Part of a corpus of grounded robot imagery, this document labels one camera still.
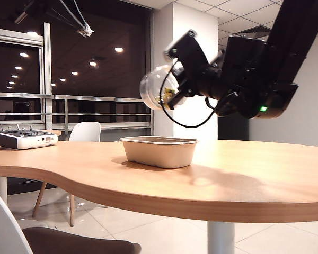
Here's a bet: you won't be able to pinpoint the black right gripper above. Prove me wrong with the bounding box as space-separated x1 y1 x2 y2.
165 63 223 110

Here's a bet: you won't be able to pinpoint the clear plastic clip jar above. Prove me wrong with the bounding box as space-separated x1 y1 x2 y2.
139 65 188 111

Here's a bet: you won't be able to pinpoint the white square column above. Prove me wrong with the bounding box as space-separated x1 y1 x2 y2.
151 0 218 141

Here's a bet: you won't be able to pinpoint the dark door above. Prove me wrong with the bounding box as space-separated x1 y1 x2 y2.
217 61 251 141

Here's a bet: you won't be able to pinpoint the beige paper pulp tray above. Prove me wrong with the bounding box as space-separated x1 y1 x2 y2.
119 136 199 169

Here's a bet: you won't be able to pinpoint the metal bar railing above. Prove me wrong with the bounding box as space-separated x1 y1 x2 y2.
0 92 152 142

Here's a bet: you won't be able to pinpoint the ceiling air vent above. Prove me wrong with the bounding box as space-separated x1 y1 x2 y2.
238 25 273 35

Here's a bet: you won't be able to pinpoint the white chair wooden legs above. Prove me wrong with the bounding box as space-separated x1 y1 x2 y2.
31 121 108 228

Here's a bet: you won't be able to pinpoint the white round table leg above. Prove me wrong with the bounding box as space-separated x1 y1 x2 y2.
0 176 8 206
207 221 236 254

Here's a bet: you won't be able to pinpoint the white remote controller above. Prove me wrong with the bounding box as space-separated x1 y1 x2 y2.
0 124 58 150

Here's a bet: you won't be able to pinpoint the white chair brown cushion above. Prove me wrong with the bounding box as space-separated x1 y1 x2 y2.
0 185 143 254

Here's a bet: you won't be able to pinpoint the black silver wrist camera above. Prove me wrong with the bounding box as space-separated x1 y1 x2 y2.
163 29 211 71

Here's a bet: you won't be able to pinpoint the black camera cable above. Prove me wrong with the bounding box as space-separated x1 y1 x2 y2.
160 59 220 129

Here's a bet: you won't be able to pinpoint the taped grey cable bundle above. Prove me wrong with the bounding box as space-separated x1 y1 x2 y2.
58 0 95 38

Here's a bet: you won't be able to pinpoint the white window frame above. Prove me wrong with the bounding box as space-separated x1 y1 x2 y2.
0 22 53 130

